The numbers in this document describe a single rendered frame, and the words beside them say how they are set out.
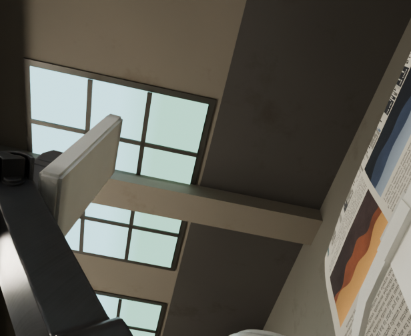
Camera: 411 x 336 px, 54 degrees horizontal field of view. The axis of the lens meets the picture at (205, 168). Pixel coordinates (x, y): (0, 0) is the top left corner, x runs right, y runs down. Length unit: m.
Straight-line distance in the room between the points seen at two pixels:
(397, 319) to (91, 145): 0.20
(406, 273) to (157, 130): 3.16
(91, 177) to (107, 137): 0.02
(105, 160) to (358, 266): 0.22
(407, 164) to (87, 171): 0.22
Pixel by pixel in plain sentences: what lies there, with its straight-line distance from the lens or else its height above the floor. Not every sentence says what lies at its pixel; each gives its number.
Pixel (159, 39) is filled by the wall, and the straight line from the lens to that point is 3.05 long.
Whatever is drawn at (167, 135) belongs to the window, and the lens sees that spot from 3.32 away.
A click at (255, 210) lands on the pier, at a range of 3.53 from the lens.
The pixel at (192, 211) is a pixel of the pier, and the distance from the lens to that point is 3.55.
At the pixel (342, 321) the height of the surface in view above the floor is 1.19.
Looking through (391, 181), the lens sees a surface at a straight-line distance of 0.32.
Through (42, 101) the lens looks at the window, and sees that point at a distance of 3.47.
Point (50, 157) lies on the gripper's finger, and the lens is 0.16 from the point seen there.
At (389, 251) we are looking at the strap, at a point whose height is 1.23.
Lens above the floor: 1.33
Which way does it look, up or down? 4 degrees down
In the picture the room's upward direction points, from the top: 78 degrees counter-clockwise
